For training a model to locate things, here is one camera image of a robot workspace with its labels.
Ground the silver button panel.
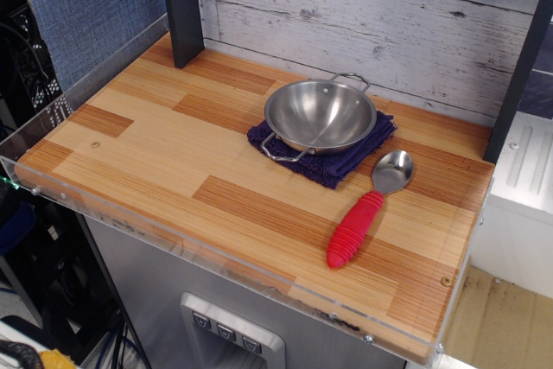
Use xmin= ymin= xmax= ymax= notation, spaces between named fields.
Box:
xmin=180 ymin=292 xmax=288 ymax=368

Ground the silver steel bowl with handles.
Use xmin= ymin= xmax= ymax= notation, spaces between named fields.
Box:
xmin=261 ymin=73 xmax=377 ymax=162

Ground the spoon with red handle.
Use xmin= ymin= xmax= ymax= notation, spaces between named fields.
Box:
xmin=326 ymin=150 xmax=414 ymax=269

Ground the yellow object bottom left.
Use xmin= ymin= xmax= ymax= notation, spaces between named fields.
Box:
xmin=39 ymin=349 xmax=78 ymax=369

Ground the blue fabric partition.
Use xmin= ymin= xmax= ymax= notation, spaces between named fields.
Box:
xmin=28 ymin=0 xmax=168 ymax=92

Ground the dark grey post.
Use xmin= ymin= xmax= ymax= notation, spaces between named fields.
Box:
xmin=483 ymin=0 xmax=552 ymax=163
xmin=165 ymin=0 xmax=205 ymax=68

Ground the dark grey left post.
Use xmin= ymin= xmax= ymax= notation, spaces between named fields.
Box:
xmin=165 ymin=0 xmax=205 ymax=68

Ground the purple folded cloth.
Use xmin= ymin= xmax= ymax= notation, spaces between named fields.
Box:
xmin=247 ymin=111 xmax=397 ymax=189

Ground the dark grey right post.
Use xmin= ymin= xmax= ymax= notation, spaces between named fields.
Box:
xmin=483 ymin=0 xmax=552 ymax=163

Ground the black plastic crate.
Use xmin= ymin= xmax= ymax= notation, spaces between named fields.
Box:
xmin=1 ymin=0 xmax=61 ymax=126

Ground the clear acrylic edge guard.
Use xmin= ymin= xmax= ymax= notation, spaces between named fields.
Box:
xmin=1 ymin=36 xmax=493 ymax=367

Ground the stainless steel cabinet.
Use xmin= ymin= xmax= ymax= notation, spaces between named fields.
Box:
xmin=87 ymin=219 xmax=405 ymax=368

